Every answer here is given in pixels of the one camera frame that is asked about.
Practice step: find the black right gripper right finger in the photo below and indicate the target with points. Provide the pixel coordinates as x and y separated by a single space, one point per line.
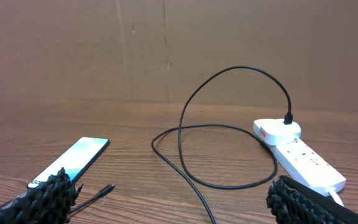
293 203

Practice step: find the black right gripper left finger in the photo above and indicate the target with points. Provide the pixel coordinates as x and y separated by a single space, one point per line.
48 203

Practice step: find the dark blue Samsung smartphone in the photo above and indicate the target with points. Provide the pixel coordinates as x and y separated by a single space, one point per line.
75 160

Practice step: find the white power extension strip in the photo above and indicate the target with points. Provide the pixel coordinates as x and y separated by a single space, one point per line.
308 168

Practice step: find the brown cardboard backdrop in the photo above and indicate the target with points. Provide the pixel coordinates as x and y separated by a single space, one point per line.
162 50

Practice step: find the white wall charger plug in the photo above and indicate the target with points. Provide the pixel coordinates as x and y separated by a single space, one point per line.
274 132

